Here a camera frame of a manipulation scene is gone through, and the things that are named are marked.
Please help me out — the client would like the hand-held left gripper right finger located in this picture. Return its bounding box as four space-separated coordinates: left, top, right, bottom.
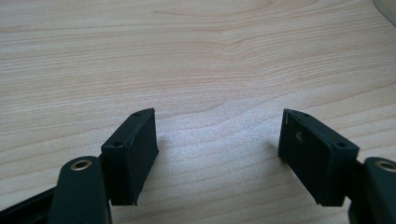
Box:
277 108 361 207

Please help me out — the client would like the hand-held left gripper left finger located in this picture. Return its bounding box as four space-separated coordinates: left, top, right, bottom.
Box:
101 107 160 206

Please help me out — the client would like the cream square plastic bin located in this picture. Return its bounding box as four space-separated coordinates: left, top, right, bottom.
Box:
373 0 396 27

